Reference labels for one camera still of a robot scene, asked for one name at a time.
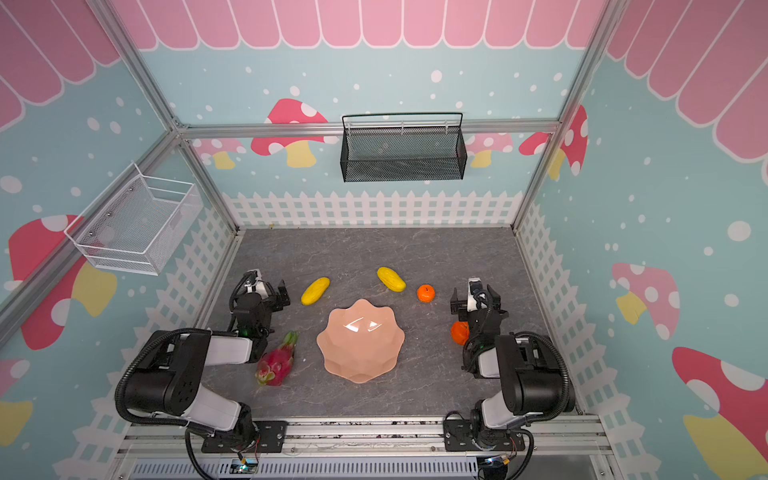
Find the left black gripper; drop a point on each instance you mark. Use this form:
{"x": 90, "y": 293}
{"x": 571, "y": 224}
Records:
{"x": 279, "y": 304}

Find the yellow mango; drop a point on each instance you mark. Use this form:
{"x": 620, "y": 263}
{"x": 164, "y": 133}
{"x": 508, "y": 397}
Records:
{"x": 391, "y": 279}
{"x": 314, "y": 292}

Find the pink dragon fruit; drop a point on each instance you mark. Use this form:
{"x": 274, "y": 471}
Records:
{"x": 275, "y": 366}

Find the pink scalloped fruit bowl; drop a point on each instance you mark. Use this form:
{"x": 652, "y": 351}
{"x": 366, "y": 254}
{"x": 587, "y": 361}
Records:
{"x": 361, "y": 342}

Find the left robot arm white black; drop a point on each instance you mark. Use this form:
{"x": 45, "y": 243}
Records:
{"x": 163, "y": 384}

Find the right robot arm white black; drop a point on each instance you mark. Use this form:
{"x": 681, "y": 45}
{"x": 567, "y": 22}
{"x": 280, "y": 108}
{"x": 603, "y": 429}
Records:
{"x": 535, "y": 385}

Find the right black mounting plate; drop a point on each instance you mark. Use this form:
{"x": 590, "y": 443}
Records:
{"x": 460, "y": 435}

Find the black mounting plate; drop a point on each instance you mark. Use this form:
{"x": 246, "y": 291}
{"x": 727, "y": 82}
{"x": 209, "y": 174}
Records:
{"x": 460, "y": 435}
{"x": 264, "y": 436}

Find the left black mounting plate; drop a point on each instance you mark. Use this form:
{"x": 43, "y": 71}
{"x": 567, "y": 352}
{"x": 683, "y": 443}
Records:
{"x": 264, "y": 436}

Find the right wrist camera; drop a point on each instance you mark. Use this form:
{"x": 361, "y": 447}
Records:
{"x": 477, "y": 297}

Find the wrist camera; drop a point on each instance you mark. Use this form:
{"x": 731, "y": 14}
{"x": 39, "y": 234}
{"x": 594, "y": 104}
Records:
{"x": 254, "y": 283}
{"x": 477, "y": 297}

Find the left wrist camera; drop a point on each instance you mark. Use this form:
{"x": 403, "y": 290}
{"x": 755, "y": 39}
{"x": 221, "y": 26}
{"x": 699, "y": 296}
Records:
{"x": 254, "y": 283}

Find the white wire mesh basket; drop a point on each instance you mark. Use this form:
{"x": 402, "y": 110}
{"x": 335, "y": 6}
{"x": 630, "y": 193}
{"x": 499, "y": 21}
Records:
{"x": 137, "y": 226}

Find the black wire mesh basket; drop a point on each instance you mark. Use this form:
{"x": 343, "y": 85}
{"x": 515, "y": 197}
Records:
{"x": 413, "y": 146}

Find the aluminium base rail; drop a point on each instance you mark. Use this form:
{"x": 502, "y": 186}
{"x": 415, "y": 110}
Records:
{"x": 570, "y": 447}

